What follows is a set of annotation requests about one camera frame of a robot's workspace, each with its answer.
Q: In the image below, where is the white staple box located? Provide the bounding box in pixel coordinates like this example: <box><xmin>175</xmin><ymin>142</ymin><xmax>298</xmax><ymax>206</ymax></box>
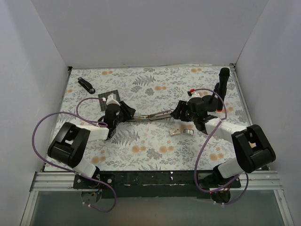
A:
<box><xmin>169</xmin><ymin>129</ymin><xmax>181</xmax><ymax>137</ymax></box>

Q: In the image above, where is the silver staple strip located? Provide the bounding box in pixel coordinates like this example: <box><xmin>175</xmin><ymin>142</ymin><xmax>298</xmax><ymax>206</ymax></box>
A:
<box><xmin>183</xmin><ymin>129</ymin><xmax>194</xmax><ymax>136</ymax></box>

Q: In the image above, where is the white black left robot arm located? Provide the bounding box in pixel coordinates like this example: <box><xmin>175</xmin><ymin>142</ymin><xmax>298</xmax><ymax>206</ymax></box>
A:
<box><xmin>48</xmin><ymin>101</ymin><xmax>135</xmax><ymax>188</ymax></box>

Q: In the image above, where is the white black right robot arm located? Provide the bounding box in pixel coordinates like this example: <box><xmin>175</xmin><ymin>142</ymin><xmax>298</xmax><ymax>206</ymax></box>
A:
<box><xmin>171</xmin><ymin>97</ymin><xmax>276</xmax><ymax>187</ymax></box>

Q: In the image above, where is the black stapler at back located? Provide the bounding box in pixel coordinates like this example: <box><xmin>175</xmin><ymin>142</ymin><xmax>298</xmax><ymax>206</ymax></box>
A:
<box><xmin>78</xmin><ymin>77</ymin><xmax>95</xmax><ymax>94</ymax></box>

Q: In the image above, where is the dark grey studded baseplate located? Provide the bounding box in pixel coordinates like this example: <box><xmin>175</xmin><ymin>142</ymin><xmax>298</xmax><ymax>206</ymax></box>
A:
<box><xmin>98</xmin><ymin>89</ymin><xmax>121</xmax><ymax>111</ymax></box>

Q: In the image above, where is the black microphone on stand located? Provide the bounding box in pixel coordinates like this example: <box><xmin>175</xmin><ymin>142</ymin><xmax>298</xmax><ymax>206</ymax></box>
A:
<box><xmin>202</xmin><ymin>67</ymin><xmax>230</xmax><ymax>112</ymax></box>

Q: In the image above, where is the floral patterned table mat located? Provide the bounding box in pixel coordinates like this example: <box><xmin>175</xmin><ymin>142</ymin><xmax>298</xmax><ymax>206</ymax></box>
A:
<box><xmin>55</xmin><ymin>66</ymin><xmax>235</xmax><ymax>171</ymax></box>

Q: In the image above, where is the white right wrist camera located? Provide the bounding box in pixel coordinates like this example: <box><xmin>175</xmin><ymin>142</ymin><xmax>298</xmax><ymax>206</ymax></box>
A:
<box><xmin>188</xmin><ymin>89</ymin><xmax>200</xmax><ymax>99</ymax></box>

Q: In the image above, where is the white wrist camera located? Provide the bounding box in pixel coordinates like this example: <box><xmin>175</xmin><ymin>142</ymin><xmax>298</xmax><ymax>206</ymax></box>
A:
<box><xmin>188</xmin><ymin>89</ymin><xmax>200</xmax><ymax>99</ymax></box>
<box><xmin>106</xmin><ymin>93</ymin><xmax>120</xmax><ymax>106</ymax></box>

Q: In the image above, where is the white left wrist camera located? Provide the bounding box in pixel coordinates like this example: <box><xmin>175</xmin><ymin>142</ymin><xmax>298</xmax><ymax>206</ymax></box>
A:
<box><xmin>106</xmin><ymin>93</ymin><xmax>120</xmax><ymax>106</ymax></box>

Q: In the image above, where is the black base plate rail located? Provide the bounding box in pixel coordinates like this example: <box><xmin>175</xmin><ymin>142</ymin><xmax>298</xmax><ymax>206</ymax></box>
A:
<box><xmin>72</xmin><ymin>170</ymin><xmax>231</xmax><ymax>199</ymax></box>

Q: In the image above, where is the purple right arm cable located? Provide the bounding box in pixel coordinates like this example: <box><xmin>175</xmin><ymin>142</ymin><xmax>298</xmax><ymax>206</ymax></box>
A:
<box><xmin>194</xmin><ymin>87</ymin><xmax>249</xmax><ymax>205</ymax></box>

